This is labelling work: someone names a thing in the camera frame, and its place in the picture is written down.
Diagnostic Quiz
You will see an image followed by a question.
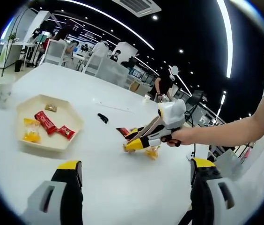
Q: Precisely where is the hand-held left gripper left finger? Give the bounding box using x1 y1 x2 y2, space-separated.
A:
17 160 84 225

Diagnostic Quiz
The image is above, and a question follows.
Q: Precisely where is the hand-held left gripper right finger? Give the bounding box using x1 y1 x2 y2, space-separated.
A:
185 157 242 225

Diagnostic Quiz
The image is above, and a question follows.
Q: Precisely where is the dark red chocolate bar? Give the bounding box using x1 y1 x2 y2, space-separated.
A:
116 127 132 139

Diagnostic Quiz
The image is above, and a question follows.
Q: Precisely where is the orange clear snack packet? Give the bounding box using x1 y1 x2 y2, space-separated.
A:
122 144 162 160
22 118 41 143

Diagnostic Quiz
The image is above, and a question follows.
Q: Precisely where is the black snack clear wrapper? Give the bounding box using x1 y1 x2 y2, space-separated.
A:
96 112 109 124

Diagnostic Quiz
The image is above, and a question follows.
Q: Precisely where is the cream hexagonal container tray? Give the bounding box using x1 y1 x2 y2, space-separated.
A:
16 94 85 153

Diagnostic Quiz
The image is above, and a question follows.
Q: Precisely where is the small red candy packet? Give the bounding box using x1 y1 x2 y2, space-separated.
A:
57 125 75 141

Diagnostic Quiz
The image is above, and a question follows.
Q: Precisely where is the red brown long wafer bar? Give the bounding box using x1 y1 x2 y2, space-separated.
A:
34 111 57 136

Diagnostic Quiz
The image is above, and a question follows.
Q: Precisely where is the small gold candy packet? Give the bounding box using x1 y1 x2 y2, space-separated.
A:
44 103 58 113

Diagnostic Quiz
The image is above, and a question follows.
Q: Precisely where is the person's right hand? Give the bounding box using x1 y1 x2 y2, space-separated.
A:
162 127 199 148

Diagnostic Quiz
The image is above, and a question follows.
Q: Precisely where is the large grey mesh chair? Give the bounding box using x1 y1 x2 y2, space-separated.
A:
95 57 129 85

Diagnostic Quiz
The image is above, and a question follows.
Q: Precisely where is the wide ceiling light strip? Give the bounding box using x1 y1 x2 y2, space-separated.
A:
216 0 233 79

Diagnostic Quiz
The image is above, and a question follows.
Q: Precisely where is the ceiling air conditioner vent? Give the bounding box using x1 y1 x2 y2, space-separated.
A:
112 0 162 17

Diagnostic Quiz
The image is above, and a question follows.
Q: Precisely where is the thin ceiling light strip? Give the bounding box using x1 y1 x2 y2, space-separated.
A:
68 0 155 50

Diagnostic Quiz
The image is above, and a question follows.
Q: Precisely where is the white mesh office chair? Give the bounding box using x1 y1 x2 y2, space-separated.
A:
43 38 68 66

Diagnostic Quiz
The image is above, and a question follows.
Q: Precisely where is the white paper cup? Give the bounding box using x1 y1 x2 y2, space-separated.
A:
0 83 13 110

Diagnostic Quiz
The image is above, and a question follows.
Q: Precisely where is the white office cabinet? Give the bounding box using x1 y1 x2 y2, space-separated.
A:
0 41 41 68

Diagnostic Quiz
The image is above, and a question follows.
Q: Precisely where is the green potted plant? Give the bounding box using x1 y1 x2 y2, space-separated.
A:
7 32 18 43

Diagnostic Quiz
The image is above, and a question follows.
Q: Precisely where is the wall poster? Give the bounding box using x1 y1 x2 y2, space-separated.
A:
110 49 123 63

